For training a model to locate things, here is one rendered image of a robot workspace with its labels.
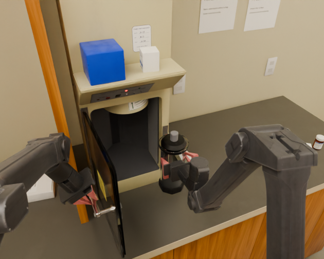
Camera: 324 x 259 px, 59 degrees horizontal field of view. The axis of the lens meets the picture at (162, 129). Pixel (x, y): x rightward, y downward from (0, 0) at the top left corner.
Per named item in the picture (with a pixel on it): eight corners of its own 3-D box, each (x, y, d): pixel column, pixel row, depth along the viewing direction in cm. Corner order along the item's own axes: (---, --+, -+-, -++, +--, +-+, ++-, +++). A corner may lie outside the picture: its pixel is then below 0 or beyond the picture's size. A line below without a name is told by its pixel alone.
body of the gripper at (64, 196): (60, 189, 82) (44, 176, 77) (91, 169, 83) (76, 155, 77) (65, 206, 77) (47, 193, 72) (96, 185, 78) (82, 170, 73)
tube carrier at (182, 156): (154, 177, 117) (154, 136, 104) (177, 170, 120) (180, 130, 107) (164, 196, 109) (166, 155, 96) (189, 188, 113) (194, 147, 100)
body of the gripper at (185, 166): (168, 165, 97) (178, 178, 91) (195, 156, 100) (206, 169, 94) (168, 179, 100) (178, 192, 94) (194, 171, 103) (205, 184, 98)
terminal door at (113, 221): (99, 193, 114) (84, 109, 90) (124, 260, 92) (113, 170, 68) (96, 194, 114) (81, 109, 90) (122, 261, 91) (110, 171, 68)
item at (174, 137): (157, 142, 105) (157, 128, 101) (179, 136, 108) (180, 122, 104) (167, 158, 98) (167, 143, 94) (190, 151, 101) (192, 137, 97)
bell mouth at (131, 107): (96, 95, 112) (95, 82, 109) (139, 87, 118) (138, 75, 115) (108, 118, 99) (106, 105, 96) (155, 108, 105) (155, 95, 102)
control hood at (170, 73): (77, 102, 90) (72, 72, 84) (170, 84, 101) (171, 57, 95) (84, 121, 81) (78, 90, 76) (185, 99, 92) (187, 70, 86)
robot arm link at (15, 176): (-104, 265, 28) (10, 246, 30) (-119, 211, 27) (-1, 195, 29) (31, 160, 71) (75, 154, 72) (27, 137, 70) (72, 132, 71)
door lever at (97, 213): (105, 192, 89) (104, 186, 88) (114, 214, 82) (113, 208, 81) (88, 198, 87) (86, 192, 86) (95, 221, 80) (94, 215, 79)
